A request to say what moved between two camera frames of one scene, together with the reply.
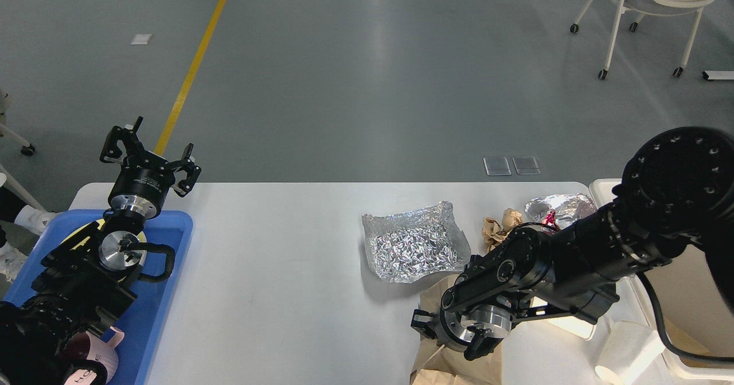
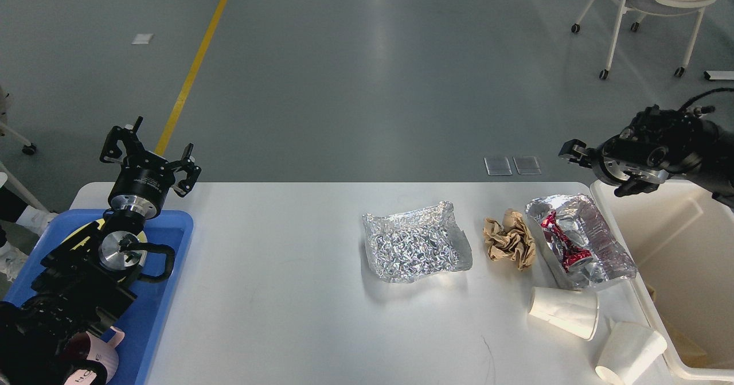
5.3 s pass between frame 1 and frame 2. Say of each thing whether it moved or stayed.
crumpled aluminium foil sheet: stayed
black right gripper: moved
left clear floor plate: stayed
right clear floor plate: stayed
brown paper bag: moved
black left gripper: stayed
